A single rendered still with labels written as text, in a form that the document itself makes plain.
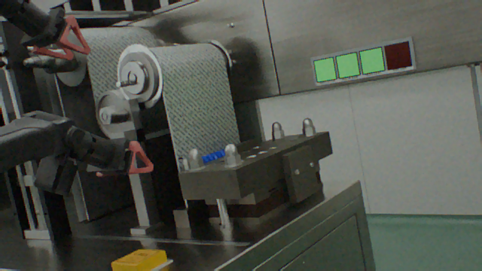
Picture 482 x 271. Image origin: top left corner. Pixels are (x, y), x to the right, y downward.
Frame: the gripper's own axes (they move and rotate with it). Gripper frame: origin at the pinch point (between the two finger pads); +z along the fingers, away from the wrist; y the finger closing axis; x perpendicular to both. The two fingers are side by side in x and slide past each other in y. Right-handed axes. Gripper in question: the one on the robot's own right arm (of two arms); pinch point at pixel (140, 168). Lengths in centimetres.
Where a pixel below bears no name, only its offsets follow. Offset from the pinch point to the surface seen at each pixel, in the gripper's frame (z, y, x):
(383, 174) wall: 273, -67, 82
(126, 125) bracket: 1.0, -9.0, 11.0
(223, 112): 21.8, 0.7, 21.3
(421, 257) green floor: 239, -27, 20
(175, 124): 6.7, 0.7, 12.3
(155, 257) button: -3.6, 13.8, -18.3
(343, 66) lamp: 29, 29, 32
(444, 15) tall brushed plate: 27, 53, 38
